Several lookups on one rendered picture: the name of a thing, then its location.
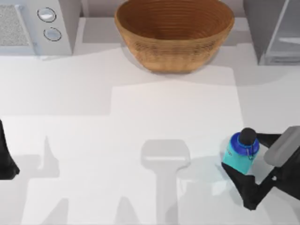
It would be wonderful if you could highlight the teal bottle with black cap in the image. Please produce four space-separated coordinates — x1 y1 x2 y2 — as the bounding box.
221 127 261 175

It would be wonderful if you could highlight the grey cabinet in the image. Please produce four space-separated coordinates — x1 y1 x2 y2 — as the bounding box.
243 0 300 67

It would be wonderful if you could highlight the brown woven basket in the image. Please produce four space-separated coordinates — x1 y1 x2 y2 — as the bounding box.
114 0 235 74

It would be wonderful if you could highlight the pale microwave oven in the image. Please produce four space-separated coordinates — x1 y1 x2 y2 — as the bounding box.
0 0 82 57

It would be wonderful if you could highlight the small microwave knob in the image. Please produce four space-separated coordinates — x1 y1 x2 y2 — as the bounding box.
43 26 63 42

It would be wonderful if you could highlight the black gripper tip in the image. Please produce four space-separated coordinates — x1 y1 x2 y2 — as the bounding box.
0 119 21 181

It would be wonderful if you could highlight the large microwave knob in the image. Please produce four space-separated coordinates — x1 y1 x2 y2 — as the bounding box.
37 7 57 23

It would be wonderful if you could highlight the microwave door with mesh window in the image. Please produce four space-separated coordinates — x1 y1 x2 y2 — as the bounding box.
0 4 38 56

